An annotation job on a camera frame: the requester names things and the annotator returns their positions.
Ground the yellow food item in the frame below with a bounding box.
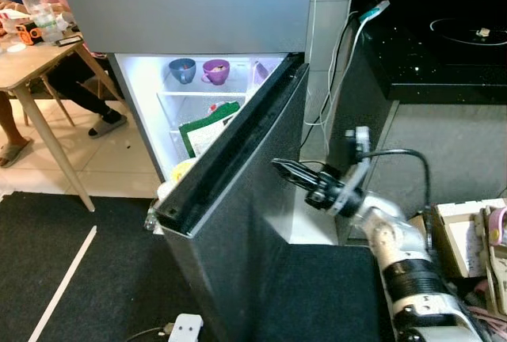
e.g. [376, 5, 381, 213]
[169, 158, 197, 186]

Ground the black phone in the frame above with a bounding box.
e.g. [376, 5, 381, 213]
[54, 32, 85, 47]

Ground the grey teal connector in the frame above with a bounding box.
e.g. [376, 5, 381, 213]
[360, 0, 391, 25]

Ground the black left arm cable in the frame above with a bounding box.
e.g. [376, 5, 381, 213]
[125, 324, 171, 342]

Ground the blue grey cup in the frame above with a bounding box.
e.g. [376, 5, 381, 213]
[169, 58, 198, 86]

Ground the white hanging cable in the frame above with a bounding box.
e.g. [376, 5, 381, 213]
[301, 0, 373, 161]

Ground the purple cup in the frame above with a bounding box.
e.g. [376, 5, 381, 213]
[200, 59, 232, 87]

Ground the large clear plastic bottle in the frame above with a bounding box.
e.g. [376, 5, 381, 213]
[14, 0, 63, 44]

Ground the person in pink shirt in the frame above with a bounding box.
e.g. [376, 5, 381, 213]
[38, 0, 129, 139]

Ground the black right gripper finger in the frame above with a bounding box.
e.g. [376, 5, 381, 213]
[277, 170, 322, 200]
[271, 158, 330, 184]

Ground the glass fridge shelf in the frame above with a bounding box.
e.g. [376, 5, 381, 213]
[156, 85, 250, 101]

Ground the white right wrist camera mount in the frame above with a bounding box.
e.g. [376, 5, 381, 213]
[342, 126, 375, 218]

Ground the purple clear pitcher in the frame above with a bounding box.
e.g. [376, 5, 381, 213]
[251, 59, 272, 86]

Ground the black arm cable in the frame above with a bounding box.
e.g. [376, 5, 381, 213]
[360, 147, 433, 236]
[125, 324, 171, 342]

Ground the black floor mat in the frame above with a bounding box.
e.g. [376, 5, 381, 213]
[0, 190, 397, 342]

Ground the green trimmed white packet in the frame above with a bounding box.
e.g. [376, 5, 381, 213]
[177, 101, 243, 160]

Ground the black induction cooktop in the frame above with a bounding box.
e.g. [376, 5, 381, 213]
[424, 6, 507, 51]

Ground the grey kitchen counter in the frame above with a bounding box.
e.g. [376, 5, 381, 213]
[333, 0, 507, 240]

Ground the grey fridge door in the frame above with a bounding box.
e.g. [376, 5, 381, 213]
[153, 52, 311, 342]
[51, 0, 315, 57]

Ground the small open cardboard box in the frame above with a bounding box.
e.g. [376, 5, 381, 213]
[432, 198, 488, 281]

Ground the person in blue shirt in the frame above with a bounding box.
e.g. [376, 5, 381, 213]
[0, 0, 36, 169]

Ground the pink plastic hanger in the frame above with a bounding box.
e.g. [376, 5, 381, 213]
[486, 205, 507, 248]

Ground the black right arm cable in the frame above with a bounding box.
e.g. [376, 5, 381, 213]
[360, 147, 433, 236]

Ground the small orange object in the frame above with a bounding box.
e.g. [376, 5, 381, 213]
[16, 23, 43, 47]

